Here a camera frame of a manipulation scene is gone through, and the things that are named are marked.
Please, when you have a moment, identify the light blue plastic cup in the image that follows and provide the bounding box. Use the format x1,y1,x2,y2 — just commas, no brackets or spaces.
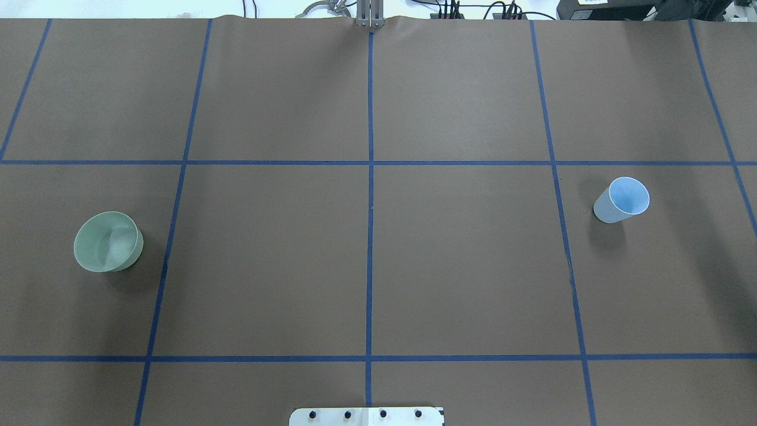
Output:
593,177,651,224

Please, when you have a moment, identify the green bowl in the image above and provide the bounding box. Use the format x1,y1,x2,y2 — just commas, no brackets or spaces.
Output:
73,211,144,273

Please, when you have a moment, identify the brown paper table mat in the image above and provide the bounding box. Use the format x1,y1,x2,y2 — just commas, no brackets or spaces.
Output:
2,16,755,425

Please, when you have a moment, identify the black box on bench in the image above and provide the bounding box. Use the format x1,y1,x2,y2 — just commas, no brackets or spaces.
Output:
556,1,657,21

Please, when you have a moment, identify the aluminium frame post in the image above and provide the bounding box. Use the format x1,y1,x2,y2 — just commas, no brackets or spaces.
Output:
355,0,386,28

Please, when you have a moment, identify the white camera stand base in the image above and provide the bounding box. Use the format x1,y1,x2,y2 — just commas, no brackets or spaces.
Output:
289,406,445,425

